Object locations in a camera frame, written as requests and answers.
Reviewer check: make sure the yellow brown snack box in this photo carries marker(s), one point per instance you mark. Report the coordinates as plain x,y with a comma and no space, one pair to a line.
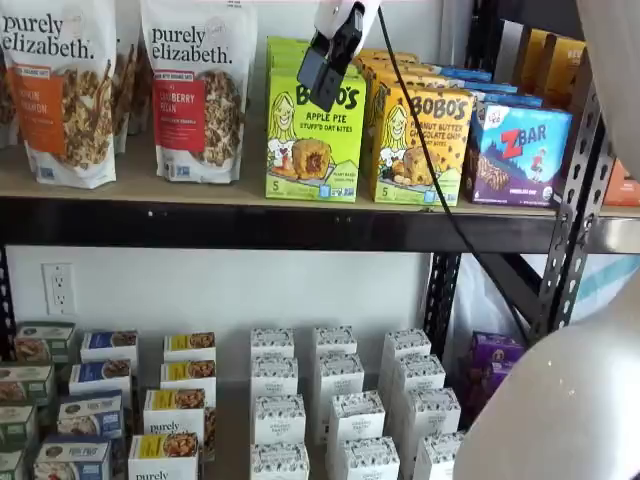
565,70
537,55

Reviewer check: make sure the yellow white granola box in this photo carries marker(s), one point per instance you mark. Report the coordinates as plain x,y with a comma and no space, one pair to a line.
190,345
162,460
187,372
172,415

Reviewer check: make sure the green Bobo's apple pie box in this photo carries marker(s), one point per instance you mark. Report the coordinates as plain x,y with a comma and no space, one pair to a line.
285,45
282,65
320,165

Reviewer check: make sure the black metal shelving rack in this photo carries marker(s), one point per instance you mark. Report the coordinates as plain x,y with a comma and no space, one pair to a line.
250,225
622,235

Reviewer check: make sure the white granola bag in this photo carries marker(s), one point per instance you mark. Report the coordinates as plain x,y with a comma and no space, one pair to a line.
131,100

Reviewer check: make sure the translucent white plastic sheet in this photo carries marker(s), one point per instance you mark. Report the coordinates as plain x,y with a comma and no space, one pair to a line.
480,300

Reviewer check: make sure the white patterned boxes group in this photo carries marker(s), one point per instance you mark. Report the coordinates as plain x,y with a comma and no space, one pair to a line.
232,425

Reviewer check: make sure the wooden shelf board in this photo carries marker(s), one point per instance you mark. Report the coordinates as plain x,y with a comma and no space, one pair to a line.
135,187
625,210

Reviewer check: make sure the purple snack box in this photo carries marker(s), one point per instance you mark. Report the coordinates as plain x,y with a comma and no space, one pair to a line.
487,385
497,345

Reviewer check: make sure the green granola box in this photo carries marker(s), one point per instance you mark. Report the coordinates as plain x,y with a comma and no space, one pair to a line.
17,425
10,467
30,380
47,332

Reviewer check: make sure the blue white granola box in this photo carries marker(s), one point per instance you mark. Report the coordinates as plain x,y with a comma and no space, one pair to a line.
72,460
90,415
107,342
100,375

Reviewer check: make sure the white wall outlet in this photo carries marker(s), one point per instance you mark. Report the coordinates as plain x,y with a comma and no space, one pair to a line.
59,287

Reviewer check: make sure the orange label granola bag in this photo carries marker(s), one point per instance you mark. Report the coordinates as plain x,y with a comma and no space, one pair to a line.
60,55

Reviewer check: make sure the orange Bobo's peanut butter box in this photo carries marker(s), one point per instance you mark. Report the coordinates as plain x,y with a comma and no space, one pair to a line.
380,62
395,165
425,80
370,52

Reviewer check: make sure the blue purple Zbar box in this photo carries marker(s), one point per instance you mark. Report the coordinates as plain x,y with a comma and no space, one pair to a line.
505,98
465,74
490,87
520,160

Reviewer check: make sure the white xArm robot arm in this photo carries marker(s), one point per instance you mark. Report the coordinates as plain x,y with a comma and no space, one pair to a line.
560,400

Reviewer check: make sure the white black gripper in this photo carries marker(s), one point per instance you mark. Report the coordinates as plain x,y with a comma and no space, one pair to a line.
345,25

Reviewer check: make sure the red label granola bag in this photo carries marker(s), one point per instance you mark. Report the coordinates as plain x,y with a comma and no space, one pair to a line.
200,60

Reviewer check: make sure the white patterned pantry box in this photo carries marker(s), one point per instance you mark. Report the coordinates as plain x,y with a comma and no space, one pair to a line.
279,420
367,460
272,342
437,457
432,412
419,372
406,342
279,462
335,340
274,375
340,375
356,417

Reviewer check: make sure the orange brown snack box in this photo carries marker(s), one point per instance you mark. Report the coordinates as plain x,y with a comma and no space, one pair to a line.
625,185

